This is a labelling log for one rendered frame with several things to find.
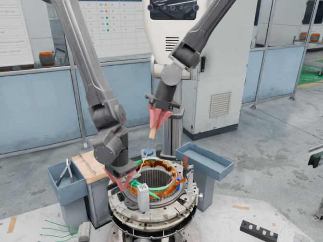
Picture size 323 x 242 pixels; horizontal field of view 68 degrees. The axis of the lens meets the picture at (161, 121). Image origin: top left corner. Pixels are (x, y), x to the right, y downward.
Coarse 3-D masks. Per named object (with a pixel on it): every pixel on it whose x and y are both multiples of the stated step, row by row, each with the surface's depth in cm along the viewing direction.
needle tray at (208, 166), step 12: (192, 144) 119; (180, 156) 112; (192, 156) 116; (204, 156) 116; (216, 156) 110; (204, 168) 103; (216, 168) 107; (228, 168) 102; (204, 180) 108; (204, 192) 110; (204, 204) 114
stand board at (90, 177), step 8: (88, 152) 112; (80, 160) 106; (88, 160) 106; (96, 160) 106; (80, 168) 101; (88, 168) 101; (96, 168) 101; (88, 176) 96; (96, 176) 96; (104, 176) 99
